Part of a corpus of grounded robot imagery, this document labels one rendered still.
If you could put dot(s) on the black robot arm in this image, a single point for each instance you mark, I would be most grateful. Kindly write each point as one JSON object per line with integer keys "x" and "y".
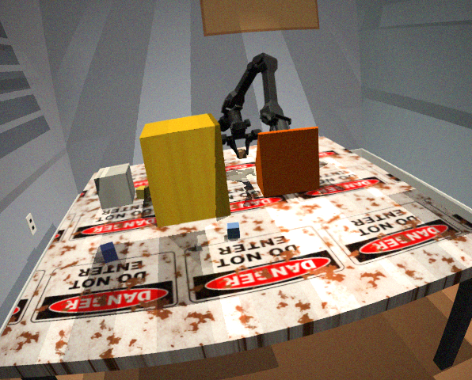
{"x": 271, "y": 114}

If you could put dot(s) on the small yellow block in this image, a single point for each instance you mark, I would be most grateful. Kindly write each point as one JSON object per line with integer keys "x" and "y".
{"x": 142, "y": 192}

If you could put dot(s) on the cream flat square mat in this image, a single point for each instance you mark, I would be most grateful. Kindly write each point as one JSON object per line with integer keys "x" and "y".
{"x": 242, "y": 174}

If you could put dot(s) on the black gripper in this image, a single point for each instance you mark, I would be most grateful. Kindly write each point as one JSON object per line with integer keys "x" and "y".
{"x": 240, "y": 135}

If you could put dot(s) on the small blue block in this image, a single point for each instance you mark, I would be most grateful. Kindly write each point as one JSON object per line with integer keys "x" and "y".
{"x": 233, "y": 230}
{"x": 109, "y": 252}

